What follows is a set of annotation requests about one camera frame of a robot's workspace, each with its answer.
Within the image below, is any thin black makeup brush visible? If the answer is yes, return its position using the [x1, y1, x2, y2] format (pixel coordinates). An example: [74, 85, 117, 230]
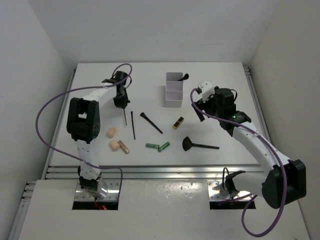
[130, 111, 136, 140]

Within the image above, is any black angled makeup brush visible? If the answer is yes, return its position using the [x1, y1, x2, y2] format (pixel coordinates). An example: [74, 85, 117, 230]
[140, 112, 163, 134]

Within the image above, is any black gold lipstick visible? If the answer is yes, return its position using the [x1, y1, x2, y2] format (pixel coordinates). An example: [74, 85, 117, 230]
[172, 116, 184, 130]

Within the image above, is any black fan makeup brush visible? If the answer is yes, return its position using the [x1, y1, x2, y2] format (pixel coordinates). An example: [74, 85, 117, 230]
[182, 136, 220, 151]

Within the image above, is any beige makeup sponge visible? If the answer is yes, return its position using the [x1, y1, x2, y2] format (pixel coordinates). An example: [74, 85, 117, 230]
[106, 127, 116, 138]
[109, 140, 120, 152]

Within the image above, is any green lip balm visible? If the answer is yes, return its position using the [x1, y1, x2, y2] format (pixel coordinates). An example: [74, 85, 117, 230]
[158, 141, 171, 153]
[145, 143, 160, 150]

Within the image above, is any rose gold lipstick tube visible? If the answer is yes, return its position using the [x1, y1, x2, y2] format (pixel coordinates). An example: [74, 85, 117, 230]
[117, 140, 130, 155]

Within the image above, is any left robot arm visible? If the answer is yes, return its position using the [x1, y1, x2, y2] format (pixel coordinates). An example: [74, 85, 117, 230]
[66, 71, 131, 199]

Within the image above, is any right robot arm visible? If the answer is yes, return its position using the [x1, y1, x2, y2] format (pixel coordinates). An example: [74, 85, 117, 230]
[191, 81, 307, 209]

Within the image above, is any white three-compartment organizer box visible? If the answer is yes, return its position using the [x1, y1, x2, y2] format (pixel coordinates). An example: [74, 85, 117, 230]
[165, 72, 184, 108]

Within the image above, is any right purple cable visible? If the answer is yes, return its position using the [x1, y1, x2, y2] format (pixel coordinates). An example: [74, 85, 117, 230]
[190, 87, 289, 237]

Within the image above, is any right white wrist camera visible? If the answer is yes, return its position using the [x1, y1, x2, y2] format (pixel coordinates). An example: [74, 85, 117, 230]
[197, 80, 215, 103]

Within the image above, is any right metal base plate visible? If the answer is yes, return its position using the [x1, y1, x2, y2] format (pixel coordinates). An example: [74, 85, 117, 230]
[207, 179, 253, 202]

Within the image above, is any metal base plate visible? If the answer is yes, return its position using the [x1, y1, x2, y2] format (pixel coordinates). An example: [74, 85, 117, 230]
[207, 179, 253, 202]
[74, 179, 120, 202]

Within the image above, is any aluminium front rail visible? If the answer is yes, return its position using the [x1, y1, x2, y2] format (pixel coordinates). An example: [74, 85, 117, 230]
[44, 165, 266, 180]

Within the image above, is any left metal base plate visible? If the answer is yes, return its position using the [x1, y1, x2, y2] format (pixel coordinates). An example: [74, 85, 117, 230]
[74, 179, 120, 202]

